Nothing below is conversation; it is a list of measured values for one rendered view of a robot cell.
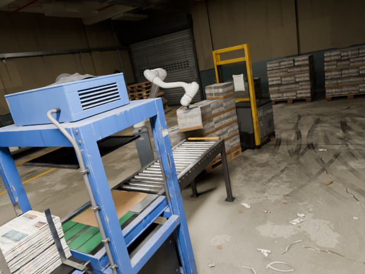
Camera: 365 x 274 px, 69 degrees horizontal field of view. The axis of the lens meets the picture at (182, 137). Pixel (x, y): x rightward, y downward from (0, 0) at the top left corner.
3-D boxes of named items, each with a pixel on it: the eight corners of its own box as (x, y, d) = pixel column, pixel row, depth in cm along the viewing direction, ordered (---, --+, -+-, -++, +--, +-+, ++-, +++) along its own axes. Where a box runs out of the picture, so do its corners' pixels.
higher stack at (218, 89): (215, 156, 487) (203, 86, 453) (225, 151, 505) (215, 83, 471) (232, 159, 458) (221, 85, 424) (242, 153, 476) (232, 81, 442)
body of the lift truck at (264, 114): (231, 143, 540) (226, 105, 519) (247, 135, 573) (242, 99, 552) (261, 147, 488) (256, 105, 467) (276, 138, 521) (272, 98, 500)
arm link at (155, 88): (137, 118, 364) (148, 114, 380) (145, 124, 358) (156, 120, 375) (150, 67, 321) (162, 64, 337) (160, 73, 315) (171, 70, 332)
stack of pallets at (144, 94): (149, 111, 1159) (142, 81, 1124) (168, 110, 1115) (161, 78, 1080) (131, 119, 1046) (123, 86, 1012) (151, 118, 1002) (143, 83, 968)
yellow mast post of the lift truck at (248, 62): (253, 144, 481) (241, 44, 435) (256, 143, 487) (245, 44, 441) (258, 145, 475) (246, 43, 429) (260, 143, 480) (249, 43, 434)
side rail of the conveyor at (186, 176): (221, 148, 320) (220, 138, 317) (225, 148, 317) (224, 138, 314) (159, 207, 212) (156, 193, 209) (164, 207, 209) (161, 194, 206)
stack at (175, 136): (167, 182, 417) (156, 132, 395) (215, 156, 488) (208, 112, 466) (183, 188, 388) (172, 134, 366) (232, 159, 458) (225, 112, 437)
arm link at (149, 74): (153, 75, 306) (161, 73, 316) (143, 67, 312) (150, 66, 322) (150, 85, 314) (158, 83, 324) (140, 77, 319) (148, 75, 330)
